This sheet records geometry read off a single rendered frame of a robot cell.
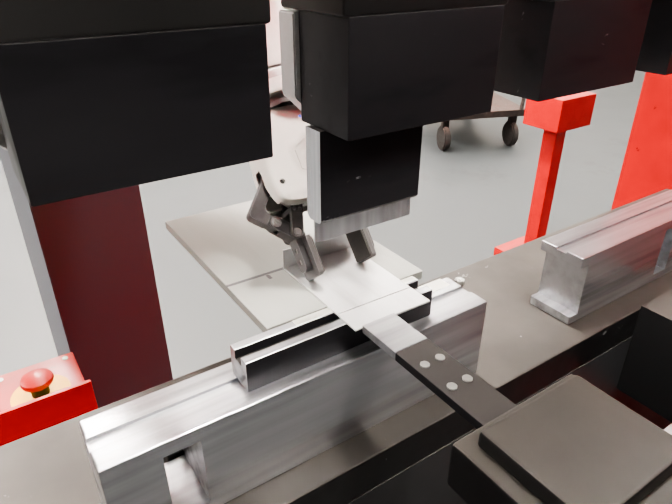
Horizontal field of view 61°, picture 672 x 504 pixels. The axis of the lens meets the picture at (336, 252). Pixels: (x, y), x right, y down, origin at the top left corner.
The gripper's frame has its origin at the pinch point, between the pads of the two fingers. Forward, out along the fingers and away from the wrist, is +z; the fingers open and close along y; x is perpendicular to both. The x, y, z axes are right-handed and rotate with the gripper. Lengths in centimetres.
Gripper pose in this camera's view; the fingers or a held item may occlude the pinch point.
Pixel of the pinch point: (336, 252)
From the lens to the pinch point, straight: 57.1
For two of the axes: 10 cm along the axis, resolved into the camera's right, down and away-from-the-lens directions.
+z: 3.6, 9.3, -1.0
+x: -4.3, 2.6, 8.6
